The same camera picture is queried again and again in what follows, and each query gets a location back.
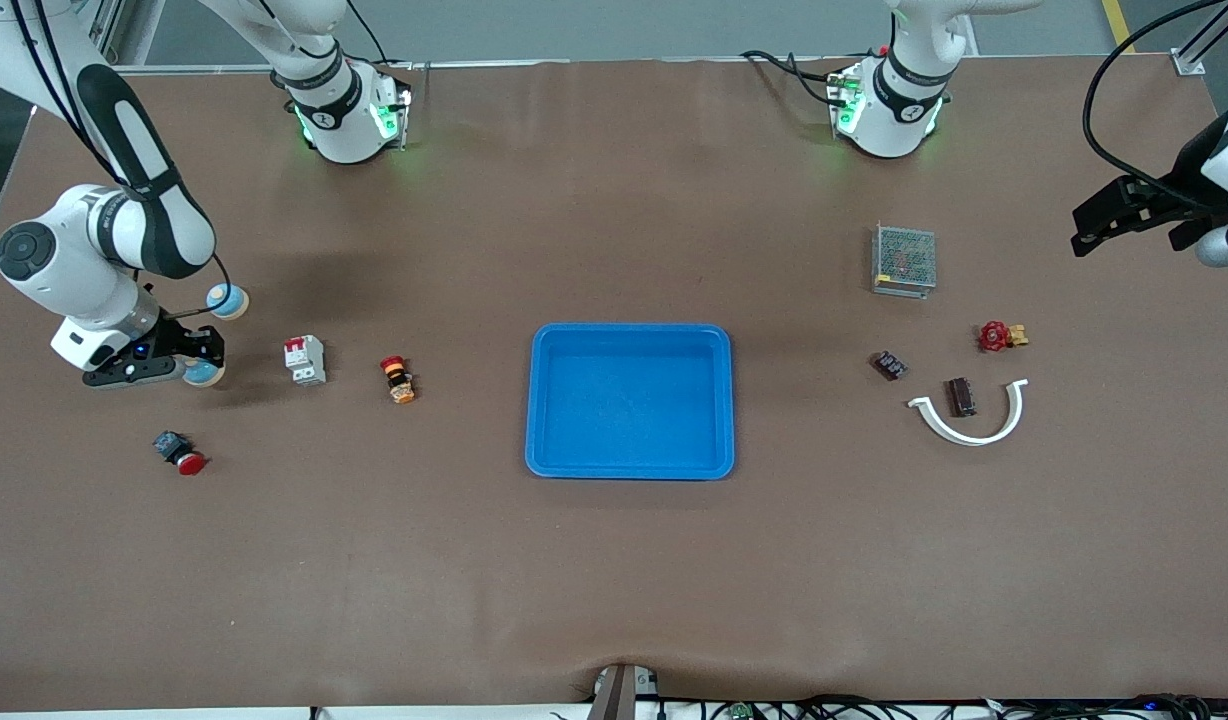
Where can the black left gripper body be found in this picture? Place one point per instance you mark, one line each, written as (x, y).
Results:
(1187, 166)

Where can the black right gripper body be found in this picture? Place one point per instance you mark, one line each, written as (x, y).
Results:
(175, 334)

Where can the dark brown cylindrical capacitor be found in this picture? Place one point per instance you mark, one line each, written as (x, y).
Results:
(962, 396)
(889, 365)

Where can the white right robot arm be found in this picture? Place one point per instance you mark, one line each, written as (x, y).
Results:
(74, 270)

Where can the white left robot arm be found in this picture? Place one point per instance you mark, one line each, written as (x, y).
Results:
(894, 120)

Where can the white red circuit breaker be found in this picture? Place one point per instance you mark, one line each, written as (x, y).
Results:
(305, 360)

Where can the red mushroom push button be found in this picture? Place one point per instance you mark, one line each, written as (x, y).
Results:
(180, 453)

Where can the metal mesh power supply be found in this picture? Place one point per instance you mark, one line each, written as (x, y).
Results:
(904, 260)

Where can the white curved plastic clip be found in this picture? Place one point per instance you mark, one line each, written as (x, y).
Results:
(959, 432)

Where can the blue plastic tray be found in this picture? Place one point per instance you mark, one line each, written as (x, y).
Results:
(624, 400)

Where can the grey table edge clamp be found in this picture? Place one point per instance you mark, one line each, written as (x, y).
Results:
(619, 695)

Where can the aluminium frame profile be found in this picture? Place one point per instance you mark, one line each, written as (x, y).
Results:
(99, 40)
(1189, 62)

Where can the orange red emergency stop switch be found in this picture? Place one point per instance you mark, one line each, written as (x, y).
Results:
(398, 380)

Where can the metal table edge rail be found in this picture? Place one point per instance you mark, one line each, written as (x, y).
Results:
(624, 62)

